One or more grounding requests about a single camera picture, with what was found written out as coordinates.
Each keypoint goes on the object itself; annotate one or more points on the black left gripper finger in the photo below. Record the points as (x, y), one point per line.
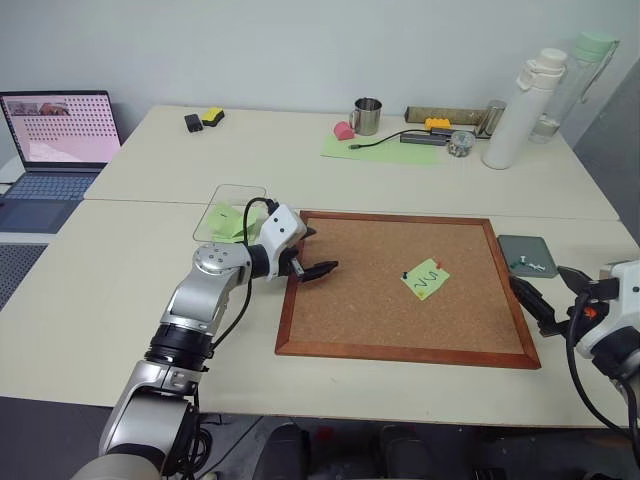
(321, 272)
(309, 233)

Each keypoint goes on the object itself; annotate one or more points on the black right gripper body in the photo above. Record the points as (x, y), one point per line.
(597, 292)

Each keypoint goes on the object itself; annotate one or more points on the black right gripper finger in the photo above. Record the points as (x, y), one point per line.
(574, 278)
(533, 300)

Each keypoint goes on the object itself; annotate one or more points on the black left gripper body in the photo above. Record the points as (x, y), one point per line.
(293, 263)

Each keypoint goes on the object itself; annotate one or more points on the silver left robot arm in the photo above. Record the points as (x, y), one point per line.
(200, 295)

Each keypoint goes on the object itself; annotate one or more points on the wood-framed cork board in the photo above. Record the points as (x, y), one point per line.
(360, 305)

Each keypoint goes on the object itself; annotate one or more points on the green note with scribble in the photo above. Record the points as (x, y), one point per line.
(430, 281)

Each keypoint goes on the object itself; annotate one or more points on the grey rectangular tray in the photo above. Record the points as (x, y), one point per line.
(530, 247)

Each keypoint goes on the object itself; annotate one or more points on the clear plastic tray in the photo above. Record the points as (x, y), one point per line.
(235, 192)

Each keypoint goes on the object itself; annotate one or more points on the light green paper sheet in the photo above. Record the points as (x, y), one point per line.
(385, 154)

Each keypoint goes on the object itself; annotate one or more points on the steel mug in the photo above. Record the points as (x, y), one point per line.
(367, 117)

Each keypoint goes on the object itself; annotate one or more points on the grey usb hub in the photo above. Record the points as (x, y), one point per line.
(423, 137)

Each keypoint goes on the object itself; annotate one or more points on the yellow and black sponge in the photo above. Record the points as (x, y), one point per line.
(213, 116)

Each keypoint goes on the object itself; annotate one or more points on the black rectangular box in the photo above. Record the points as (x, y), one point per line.
(193, 123)

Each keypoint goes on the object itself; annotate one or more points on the white water bottle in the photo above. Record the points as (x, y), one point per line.
(517, 120)

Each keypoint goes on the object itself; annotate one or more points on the yellow toy brick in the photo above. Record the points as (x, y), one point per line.
(438, 123)

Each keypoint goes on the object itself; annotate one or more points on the small steel cylinder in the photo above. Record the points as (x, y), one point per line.
(493, 117)

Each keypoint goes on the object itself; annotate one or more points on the clear bottle with green lid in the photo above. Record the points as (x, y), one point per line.
(567, 90)

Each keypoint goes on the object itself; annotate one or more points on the dark rounded shape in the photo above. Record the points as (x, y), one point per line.
(405, 452)

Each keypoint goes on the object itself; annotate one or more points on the blue-grey laptop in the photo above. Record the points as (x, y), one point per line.
(55, 150)

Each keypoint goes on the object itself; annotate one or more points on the grey perforated mat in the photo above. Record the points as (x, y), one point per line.
(15, 270)

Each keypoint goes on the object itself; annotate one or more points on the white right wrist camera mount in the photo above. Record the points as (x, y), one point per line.
(622, 305)

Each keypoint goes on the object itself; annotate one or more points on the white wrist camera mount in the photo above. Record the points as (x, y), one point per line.
(622, 305)
(281, 231)

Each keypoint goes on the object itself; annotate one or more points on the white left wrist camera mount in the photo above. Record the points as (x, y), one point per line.
(281, 231)

